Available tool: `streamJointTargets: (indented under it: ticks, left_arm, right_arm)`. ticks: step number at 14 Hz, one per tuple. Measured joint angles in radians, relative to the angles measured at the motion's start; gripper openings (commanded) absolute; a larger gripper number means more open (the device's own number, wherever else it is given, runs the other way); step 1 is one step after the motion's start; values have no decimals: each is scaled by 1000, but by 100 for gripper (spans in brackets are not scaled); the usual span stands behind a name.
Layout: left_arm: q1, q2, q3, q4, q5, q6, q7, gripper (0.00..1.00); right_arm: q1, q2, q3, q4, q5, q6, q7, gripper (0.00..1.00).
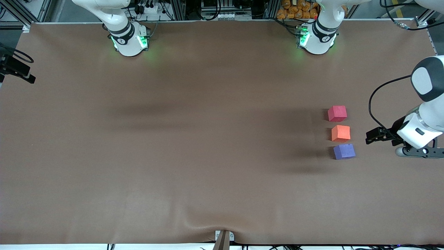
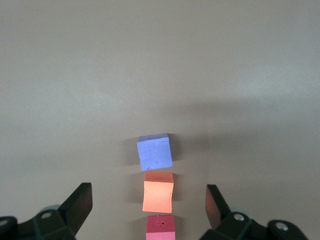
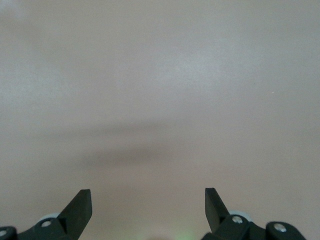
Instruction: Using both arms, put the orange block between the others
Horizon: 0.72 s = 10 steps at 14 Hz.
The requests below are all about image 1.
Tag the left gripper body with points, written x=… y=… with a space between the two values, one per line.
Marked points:
x=393 y=133

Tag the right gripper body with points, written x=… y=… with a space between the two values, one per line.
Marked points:
x=10 y=65

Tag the orange foam block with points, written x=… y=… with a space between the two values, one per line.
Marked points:
x=340 y=133

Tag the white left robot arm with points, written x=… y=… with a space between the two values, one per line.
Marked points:
x=317 y=40

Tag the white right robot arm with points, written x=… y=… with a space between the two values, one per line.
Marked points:
x=127 y=41

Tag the purple foam block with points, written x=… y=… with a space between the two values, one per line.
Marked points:
x=344 y=151

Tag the pink foam block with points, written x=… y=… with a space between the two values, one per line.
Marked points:
x=337 y=113

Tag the white power strip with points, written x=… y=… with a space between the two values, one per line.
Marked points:
x=151 y=9

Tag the bag of orange items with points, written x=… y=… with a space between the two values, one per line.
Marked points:
x=298 y=9

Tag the brown table cover sheet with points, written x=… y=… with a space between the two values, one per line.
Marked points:
x=222 y=104

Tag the aluminium frame profile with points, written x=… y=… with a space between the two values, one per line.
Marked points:
x=24 y=14
x=425 y=19

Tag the grey metal clamp bracket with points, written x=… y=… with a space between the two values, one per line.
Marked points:
x=224 y=238

